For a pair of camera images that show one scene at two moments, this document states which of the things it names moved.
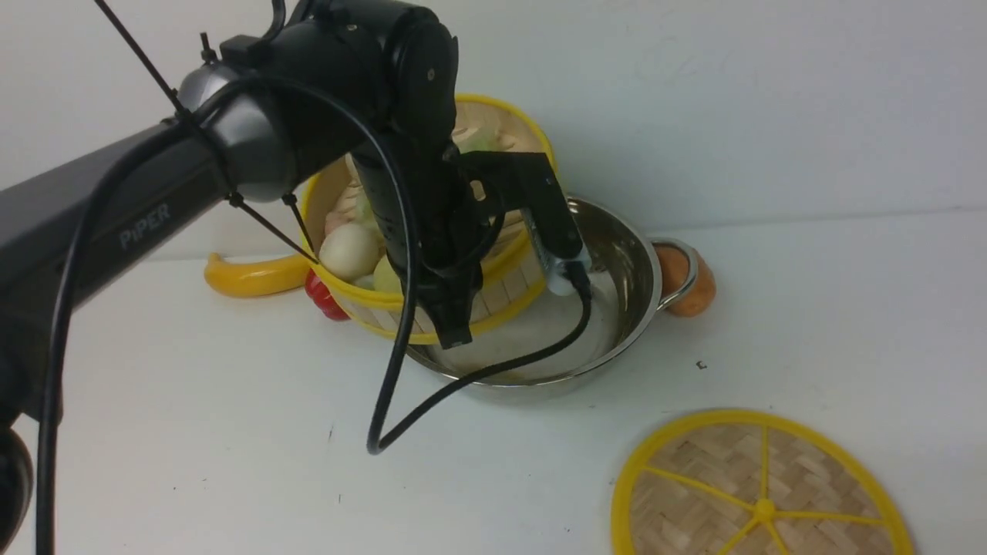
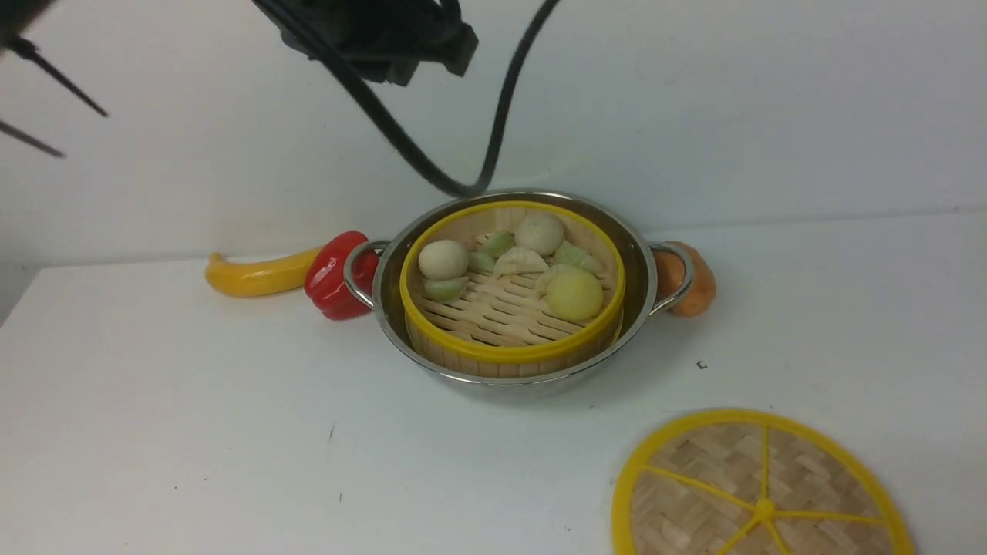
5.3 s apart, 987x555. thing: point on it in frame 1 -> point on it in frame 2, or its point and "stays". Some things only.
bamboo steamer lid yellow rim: [760, 482] stays
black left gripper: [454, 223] -> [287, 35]
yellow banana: [256, 278] stays
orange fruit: [674, 272] stays
